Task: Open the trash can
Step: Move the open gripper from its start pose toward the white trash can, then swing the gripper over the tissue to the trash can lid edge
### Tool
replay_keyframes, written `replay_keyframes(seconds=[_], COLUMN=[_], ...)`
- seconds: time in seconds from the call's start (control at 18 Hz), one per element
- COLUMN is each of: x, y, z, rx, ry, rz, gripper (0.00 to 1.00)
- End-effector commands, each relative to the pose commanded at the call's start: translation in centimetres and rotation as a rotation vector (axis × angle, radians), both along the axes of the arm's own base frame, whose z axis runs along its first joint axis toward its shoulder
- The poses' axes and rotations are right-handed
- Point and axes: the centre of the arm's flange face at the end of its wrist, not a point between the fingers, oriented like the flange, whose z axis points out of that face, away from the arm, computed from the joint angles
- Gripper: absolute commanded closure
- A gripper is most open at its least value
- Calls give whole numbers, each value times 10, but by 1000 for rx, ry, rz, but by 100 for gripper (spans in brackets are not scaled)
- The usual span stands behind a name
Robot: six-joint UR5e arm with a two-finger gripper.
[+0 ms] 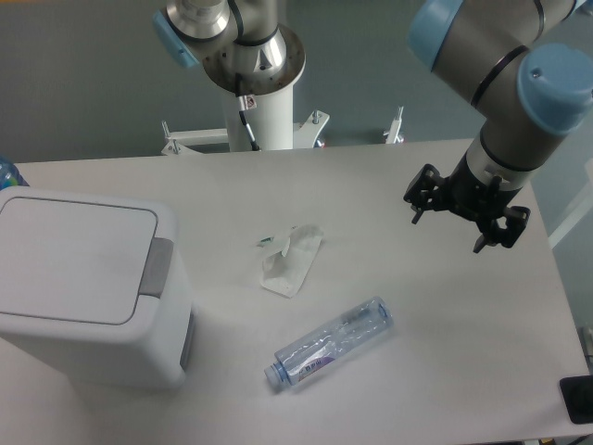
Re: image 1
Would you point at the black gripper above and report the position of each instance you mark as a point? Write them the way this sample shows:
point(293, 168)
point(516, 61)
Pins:
point(485, 202)

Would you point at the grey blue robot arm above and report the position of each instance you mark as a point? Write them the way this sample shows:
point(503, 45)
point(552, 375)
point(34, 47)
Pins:
point(531, 95)

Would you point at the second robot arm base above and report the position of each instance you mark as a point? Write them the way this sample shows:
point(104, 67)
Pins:
point(242, 46)

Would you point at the white trash can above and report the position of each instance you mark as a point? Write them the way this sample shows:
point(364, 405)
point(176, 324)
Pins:
point(95, 286)

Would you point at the clear plastic water bottle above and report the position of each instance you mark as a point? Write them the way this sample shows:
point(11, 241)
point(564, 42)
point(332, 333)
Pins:
point(328, 343)

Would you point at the black device at right edge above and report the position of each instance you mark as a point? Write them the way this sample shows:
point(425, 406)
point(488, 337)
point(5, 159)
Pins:
point(577, 395)

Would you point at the blue bottle at left edge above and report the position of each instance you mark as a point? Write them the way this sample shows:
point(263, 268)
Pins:
point(10, 175)

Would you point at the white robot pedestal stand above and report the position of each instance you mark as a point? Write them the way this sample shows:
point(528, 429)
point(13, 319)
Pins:
point(253, 123)

